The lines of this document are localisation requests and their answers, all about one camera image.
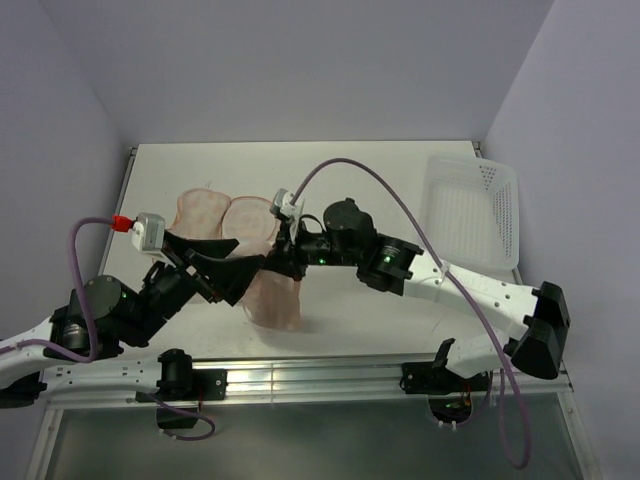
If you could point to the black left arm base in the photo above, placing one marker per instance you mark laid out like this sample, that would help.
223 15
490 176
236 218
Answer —
206 385

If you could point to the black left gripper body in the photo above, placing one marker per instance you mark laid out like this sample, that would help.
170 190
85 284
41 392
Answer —
174 287

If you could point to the white perforated plastic basket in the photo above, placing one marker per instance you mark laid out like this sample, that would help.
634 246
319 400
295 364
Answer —
470 212

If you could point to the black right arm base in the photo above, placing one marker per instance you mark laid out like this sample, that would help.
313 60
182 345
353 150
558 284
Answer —
453 401

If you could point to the peach pink bra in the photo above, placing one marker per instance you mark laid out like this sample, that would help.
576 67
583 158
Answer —
272 301

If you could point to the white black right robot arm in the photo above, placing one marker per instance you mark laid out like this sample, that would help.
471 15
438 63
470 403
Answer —
527 326

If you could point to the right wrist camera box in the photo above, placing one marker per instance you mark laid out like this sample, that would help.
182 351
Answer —
287 210

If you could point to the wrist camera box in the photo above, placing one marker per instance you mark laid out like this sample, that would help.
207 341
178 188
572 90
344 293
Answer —
287 210
147 232

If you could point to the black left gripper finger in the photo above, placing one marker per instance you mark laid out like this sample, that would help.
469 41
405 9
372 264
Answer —
217 249
225 280

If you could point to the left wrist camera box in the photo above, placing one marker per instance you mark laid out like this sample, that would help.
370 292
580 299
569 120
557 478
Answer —
147 232

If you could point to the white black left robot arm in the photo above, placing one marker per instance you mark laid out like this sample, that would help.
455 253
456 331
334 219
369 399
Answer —
104 314

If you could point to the aluminium frame rail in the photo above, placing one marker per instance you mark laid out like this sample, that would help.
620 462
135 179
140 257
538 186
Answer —
115 383

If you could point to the pink mesh laundry bag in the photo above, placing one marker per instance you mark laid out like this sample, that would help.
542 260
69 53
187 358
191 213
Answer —
203 214

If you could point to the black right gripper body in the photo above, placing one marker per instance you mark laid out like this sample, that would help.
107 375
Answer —
302 248

